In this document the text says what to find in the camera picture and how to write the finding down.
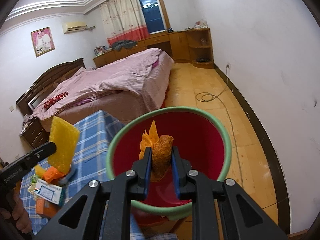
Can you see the books on cabinet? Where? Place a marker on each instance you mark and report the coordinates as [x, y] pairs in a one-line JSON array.
[[100, 50]]

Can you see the wall air conditioner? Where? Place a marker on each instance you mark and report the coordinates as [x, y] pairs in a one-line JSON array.
[[70, 27]]

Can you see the dark wooden nightstand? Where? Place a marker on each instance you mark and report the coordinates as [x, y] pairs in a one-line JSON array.
[[34, 134]]

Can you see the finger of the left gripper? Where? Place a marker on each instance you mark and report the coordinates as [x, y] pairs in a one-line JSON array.
[[31, 159]]

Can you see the dark wooden headboard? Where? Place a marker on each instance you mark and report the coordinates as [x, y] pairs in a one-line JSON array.
[[46, 80]]

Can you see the wooden desk cabinet unit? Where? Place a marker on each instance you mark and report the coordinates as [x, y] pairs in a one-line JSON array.
[[189, 46]]

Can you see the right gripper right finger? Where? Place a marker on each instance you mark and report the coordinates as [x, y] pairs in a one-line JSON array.
[[220, 208]]

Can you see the bed with pink quilt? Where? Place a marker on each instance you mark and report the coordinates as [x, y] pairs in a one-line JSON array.
[[125, 89]]

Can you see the framed wedding photo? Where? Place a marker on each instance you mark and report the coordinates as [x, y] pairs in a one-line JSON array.
[[42, 41]]

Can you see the blue window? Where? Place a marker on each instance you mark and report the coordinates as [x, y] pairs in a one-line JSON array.
[[153, 15]]

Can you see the red floral pillow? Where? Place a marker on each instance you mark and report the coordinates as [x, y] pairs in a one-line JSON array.
[[54, 100]]

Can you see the blue plaid tablecloth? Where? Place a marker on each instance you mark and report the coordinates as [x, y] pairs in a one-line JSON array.
[[96, 132]]

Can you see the orange plastic bag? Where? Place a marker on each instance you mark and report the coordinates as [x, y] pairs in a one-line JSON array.
[[52, 174]]

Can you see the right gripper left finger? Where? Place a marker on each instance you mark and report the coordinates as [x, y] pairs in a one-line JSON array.
[[102, 210]]

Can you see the red bin with green rim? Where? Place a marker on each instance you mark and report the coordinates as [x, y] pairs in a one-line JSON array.
[[199, 138]]

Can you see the white medicine box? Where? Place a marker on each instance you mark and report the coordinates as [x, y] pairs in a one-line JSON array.
[[50, 192]]

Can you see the left hand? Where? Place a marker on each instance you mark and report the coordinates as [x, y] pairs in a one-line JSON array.
[[19, 214]]

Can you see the yellow foam sponge sheet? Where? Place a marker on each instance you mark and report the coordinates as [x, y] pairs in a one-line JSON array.
[[65, 137]]

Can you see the floral curtain with red hem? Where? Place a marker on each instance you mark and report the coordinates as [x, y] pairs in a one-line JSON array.
[[123, 20]]

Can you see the grey clothes pile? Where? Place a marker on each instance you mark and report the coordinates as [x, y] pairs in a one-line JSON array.
[[127, 44]]

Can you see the small orange box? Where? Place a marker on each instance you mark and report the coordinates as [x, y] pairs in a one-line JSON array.
[[46, 209]]

